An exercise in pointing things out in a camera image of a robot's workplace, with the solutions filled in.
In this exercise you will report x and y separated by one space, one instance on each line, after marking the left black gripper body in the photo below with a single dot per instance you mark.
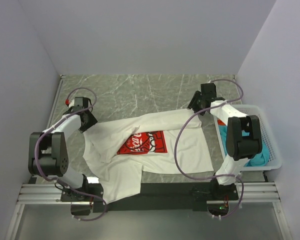
91 121

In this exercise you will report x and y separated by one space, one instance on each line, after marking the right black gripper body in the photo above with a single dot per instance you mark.
196 103

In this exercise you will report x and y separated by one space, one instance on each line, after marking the white red-print t-shirt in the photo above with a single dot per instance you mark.
167 142

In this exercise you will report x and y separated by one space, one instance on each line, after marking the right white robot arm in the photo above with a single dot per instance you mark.
243 140

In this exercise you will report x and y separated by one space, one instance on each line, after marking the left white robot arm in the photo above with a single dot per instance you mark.
48 154

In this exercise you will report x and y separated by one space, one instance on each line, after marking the orange t-shirt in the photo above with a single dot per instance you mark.
220 123

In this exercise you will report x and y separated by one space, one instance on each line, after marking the white plastic laundry basket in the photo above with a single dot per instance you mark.
269 158

